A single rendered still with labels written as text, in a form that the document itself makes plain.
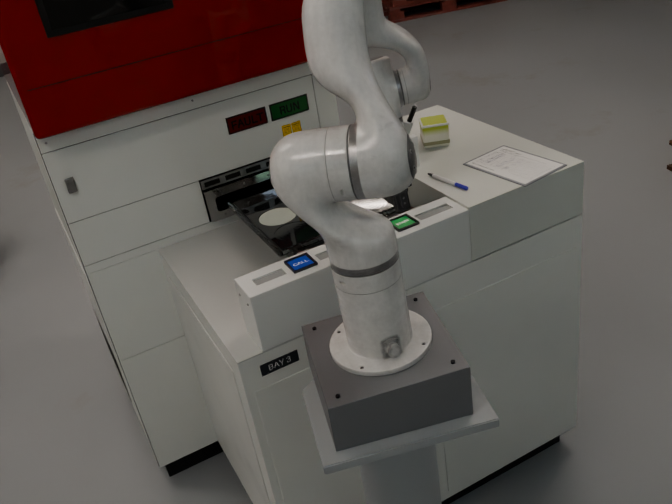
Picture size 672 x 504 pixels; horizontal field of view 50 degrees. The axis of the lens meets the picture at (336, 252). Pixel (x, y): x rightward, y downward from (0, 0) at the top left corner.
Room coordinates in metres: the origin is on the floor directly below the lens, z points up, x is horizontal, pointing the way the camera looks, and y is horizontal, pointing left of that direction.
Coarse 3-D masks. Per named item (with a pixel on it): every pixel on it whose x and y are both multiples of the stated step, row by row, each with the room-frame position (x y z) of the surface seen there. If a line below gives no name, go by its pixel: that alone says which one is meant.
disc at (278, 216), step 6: (270, 210) 1.74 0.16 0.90; (276, 210) 1.74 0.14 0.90; (282, 210) 1.73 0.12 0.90; (288, 210) 1.73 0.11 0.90; (264, 216) 1.71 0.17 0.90; (270, 216) 1.71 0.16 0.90; (276, 216) 1.70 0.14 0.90; (282, 216) 1.70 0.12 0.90; (288, 216) 1.69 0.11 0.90; (294, 216) 1.68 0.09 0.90; (264, 222) 1.68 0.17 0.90; (270, 222) 1.67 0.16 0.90; (276, 222) 1.67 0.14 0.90; (282, 222) 1.66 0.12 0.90
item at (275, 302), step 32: (448, 224) 1.43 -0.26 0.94; (320, 256) 1.36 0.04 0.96; (416, 256) 1.39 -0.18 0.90; (448, 256) 1.42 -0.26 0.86; (256, 288) 1.26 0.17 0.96; (288, 288) 1.27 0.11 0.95; (320, 288) 1.29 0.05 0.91; (256, 320) 1.23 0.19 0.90; (288, 320) 1.26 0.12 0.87; (320, 320) 1.29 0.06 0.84
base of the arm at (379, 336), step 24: (336, 288) 1.05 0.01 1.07; (360, 288) 1.01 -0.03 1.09; (384, 288) 1.01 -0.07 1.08; (360, 312) 1.01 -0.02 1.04; (384, 312) 1.00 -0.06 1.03; (408, 312) 1.05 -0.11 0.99; (336, 336) 1.09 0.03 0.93; (360, 336) 1.01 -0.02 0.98; (384, 336) 1.00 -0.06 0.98; (408, 336) 1.03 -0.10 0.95; (336, 360) 1.02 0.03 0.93; (360, 360) 1.01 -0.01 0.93; (384, 360) 1.00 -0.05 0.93; (408, 360) 0.98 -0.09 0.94
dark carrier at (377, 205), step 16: (272, 192) 1.86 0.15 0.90; (240, 208) 1.79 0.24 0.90; (256, 208) 1.77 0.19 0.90; (272, 208) 1.75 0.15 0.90; (368, 208) 1.66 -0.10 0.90; (384, 208) 1.64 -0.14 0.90; (256, 224) 1.67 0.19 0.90; (288, 224) 1.65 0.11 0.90; (304, 224) 1.63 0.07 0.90; (272, 240) 1.57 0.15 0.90; (288, 240) 1.56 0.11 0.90; (304, 240) 1.54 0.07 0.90
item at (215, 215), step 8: (248, 176) 1.90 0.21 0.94; (256, 176) 1.90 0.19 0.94; (264, 176) 1.91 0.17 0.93; (224, 184) 1.87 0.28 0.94; (232, 184) 1.87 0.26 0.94; (240, 184) 1.88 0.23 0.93; (248, 184) 1.89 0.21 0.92; (208, 192) 1.84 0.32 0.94; (216, 192) 1.85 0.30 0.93; (224, 192) 1.86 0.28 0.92; (208, 200) 1.84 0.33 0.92; (208, 208) 1.84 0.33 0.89; (216, 208) 1.85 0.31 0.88; (224, 208) 1.86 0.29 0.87; (216, 216) 1.85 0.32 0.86; (224, 216) 1.85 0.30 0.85
